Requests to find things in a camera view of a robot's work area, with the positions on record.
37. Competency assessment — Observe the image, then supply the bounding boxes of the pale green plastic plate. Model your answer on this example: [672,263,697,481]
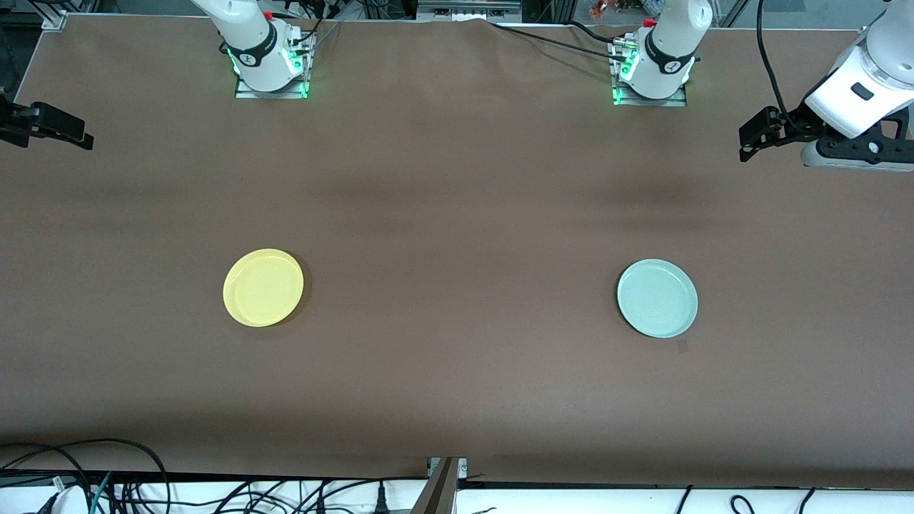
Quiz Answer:
[617,258,699,339]

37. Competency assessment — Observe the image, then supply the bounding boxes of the yellow plastic plate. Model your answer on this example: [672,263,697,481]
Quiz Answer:
[223,248,305,328]

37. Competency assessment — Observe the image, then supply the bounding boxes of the grey metal rack unit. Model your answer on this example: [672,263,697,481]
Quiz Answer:
[416,0,523,22]

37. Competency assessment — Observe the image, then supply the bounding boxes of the brown table cover sheet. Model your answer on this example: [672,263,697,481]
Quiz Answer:
[0,14,914,490]

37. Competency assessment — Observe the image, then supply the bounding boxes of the white lower shelf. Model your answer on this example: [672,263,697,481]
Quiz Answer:
[0,478,914,514]

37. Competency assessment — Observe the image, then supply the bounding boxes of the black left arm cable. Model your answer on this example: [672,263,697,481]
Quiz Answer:
[755,0,797,133]

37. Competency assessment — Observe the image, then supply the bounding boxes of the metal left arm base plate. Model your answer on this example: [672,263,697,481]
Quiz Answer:
[608,39,688,108]

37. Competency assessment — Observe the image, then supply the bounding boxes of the aluminium frame profile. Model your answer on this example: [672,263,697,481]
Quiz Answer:
[29,0,69,31]

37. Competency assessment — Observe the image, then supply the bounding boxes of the short black table cable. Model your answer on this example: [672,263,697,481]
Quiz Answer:
[568,20,626,44]

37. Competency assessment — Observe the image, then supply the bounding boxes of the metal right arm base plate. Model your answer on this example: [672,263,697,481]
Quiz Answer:
[234,36,310,99]

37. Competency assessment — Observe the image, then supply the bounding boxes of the long black table cable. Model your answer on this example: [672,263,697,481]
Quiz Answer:
[488,20,628,64]

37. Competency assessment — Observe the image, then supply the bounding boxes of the black base connector cable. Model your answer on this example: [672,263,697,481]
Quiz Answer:
[289,18,343,54]

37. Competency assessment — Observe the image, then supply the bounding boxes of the large looped black cable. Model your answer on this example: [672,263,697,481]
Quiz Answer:
[0,438,170,514]

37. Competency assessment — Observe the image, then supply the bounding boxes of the thin green cable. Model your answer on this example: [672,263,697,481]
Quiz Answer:
[89,471,115,514]

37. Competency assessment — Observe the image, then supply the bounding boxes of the grey metal frame bracket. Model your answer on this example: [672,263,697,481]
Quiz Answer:
[411,457,468,514]

